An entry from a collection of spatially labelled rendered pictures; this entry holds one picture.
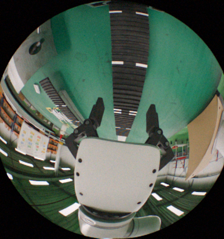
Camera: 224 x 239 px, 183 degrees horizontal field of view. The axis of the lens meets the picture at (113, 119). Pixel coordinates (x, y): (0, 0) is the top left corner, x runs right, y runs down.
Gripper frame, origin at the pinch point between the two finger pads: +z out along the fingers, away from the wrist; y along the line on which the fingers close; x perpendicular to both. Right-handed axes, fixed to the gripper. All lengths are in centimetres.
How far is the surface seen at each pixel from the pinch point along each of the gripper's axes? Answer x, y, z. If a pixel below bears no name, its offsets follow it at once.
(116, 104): -2.2, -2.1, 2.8
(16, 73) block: 13.6, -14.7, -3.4
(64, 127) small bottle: -29.7, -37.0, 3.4
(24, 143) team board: -101, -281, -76
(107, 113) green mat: -11.7, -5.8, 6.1
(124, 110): -3.4, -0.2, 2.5
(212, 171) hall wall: -199, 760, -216
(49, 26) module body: 20.3, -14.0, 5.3
